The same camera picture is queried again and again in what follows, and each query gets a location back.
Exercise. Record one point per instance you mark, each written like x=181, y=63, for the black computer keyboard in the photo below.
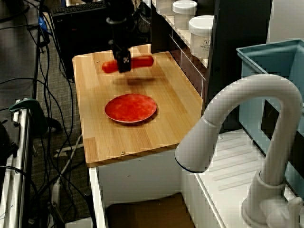
x=78, y=9

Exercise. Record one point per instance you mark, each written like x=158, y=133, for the light blue plastic bin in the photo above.
x=261, y=71

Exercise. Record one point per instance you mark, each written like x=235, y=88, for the white toy kitchen cabinet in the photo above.
x=142, y=175

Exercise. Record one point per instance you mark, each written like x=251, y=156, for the black upright post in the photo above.
x=237, y=47

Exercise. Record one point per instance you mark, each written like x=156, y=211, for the silver metal rail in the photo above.
x=20, y=166

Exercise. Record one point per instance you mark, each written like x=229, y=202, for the plain white lidded jar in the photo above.
x=184, y=14

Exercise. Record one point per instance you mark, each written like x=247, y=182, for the white jar with printed label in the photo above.
x=202, y=35

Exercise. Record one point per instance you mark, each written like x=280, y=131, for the red toy sausage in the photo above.
x=142, y=61

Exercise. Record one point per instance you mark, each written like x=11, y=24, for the blue clip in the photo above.
x=42, y=21

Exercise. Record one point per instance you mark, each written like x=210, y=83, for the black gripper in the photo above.
x=116, y=48

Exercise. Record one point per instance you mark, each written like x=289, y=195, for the red round plate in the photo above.
x=130, y=109

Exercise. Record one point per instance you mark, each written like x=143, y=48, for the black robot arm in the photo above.
x=121, y=14

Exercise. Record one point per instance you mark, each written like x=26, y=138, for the white curved faucet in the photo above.
x=280, y=99

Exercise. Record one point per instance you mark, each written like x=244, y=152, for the green clamp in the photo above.
x=31, y=107

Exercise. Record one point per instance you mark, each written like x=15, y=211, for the tiled backsplash with cream shelf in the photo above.
x=190, y=64

